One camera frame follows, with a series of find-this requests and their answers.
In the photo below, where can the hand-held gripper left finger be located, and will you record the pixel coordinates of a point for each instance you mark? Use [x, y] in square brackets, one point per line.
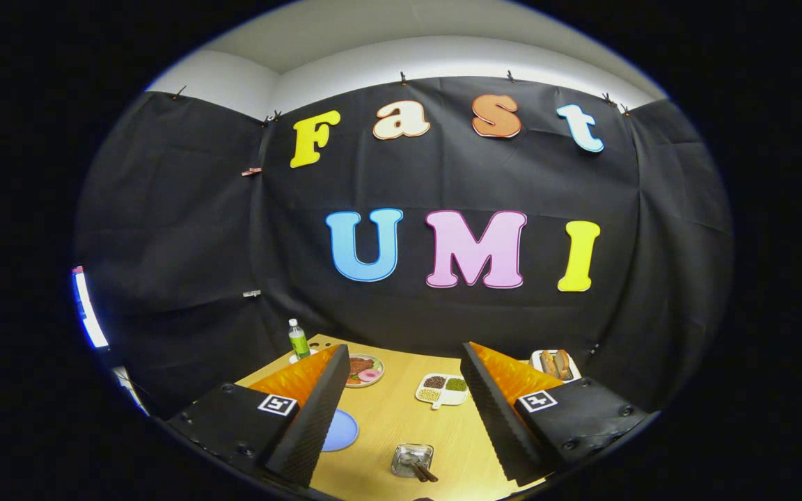
[314, 417]

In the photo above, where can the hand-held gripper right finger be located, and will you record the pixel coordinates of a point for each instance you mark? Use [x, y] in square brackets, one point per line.
[495, 417]

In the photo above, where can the blue round plate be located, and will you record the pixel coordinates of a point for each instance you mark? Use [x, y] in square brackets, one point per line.
[342, 431]

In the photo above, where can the white divided dish of beans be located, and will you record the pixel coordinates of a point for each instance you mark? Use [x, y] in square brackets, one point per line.
[451, 399]

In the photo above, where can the white square coaster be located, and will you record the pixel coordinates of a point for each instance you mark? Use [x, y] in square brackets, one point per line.
[312, 355]

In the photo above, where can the plate of meat and vegetables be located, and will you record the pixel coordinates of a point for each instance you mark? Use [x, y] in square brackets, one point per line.
[366, 372]

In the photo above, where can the white toaster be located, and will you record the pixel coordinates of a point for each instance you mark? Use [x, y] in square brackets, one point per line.
[535, 360]

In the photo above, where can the green label water bottle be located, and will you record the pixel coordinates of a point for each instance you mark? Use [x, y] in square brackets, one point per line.
[299, 344]

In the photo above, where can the brown toast slice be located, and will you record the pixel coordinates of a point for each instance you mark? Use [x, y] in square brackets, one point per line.
[549, 364]
[564, 363]

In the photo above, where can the perforated metal basket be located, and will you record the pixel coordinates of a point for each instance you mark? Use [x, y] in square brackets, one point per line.
[403, 456]

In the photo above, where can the lit computer monitor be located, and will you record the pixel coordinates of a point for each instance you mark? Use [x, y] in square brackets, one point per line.
[88, 313]

